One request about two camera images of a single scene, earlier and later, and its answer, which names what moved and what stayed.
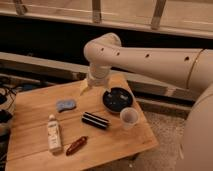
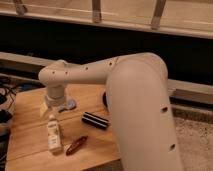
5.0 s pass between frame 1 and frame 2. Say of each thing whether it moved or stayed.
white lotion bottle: stayed
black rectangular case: stayed
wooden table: stayed
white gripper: moved
